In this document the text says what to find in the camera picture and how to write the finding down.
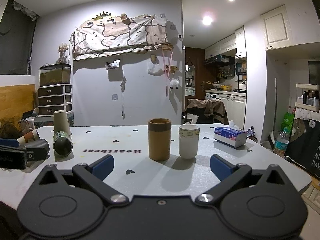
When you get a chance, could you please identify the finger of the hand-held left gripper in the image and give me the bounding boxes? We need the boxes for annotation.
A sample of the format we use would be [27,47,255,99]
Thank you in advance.
[0,138,20,148]
[0,144,35,170]

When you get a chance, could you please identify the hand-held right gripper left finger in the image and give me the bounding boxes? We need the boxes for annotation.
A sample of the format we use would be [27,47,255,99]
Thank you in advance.
[32,154,129,207]

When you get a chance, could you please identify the wooden panel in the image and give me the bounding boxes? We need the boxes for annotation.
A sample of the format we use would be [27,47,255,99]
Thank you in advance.
[0,83,36,121]

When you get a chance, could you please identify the black lettered sign board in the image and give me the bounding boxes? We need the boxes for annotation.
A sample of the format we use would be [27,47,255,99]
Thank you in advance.
[285,110,320,178]

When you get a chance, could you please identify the green plastic bag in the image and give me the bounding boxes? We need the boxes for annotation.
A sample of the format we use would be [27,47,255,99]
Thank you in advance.
[281,112,296,131]

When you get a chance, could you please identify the brown and white paper cup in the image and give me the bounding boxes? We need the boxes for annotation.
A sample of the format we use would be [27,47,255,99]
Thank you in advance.
[17,129,41,145]

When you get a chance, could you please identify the white plastic bag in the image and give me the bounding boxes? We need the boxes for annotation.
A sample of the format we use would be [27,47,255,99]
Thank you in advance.
[147,61,166,76]

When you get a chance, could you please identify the chair with brown jacket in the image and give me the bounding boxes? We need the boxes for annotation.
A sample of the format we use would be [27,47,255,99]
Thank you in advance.
[184,98,228,125]

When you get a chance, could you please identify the dried flower vase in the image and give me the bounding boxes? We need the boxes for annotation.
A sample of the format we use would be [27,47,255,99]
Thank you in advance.
[55,43,70,64]

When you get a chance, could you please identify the black curtain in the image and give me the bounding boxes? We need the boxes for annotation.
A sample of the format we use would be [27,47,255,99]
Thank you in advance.
[0,0,41,76]

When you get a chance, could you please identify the clear water bottle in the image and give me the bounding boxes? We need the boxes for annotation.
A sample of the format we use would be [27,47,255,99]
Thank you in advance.
[273,127,290,156]

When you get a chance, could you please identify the printed blanket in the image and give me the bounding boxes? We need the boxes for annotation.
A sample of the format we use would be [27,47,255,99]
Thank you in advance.
[72,15,168,61]

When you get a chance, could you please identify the green metal cup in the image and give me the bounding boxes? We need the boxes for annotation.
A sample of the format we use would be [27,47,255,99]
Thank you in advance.
[53,131,74,157]

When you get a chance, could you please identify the white drawer unit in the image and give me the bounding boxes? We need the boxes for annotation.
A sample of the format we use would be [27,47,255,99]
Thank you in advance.
[37,84,73,116]

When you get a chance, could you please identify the blue tissue box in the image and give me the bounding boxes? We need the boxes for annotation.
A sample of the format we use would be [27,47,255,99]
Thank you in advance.
[213,120,248,148]

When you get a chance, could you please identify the glass fish tank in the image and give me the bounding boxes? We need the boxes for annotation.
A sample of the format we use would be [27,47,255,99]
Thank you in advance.
[39,63,72,87]

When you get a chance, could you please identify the white storage rack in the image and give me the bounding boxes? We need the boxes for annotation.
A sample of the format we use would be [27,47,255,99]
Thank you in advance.
[295,83,320,112]

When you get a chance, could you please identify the white patterned paper cup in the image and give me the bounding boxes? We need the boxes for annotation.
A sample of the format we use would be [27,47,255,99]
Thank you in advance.
[178,124,201,160]

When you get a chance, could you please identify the tan paper cup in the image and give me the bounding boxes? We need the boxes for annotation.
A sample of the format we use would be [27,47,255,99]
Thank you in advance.
[53,110,71,133]

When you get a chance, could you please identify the white wall cupboard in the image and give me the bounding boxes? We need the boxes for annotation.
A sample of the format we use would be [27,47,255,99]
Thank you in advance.
[261,4,294,50]

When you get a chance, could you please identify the brown bamboo cup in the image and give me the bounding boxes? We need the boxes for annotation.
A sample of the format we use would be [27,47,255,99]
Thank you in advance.
[147,118,172,161]

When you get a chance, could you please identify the gold crown ornament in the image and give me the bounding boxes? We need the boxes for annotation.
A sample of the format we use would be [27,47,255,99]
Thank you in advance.
[92,11,112,21]

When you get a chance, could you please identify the white kitchen base cabinet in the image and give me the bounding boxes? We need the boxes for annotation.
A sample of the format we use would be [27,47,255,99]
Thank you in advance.
[219,94,247,130]

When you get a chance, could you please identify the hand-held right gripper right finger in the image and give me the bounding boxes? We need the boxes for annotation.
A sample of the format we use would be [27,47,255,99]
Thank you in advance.
[195,154,293,207]

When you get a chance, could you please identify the dark grey cup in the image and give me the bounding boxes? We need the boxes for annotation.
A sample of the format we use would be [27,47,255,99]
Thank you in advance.
[25,139,50,167]

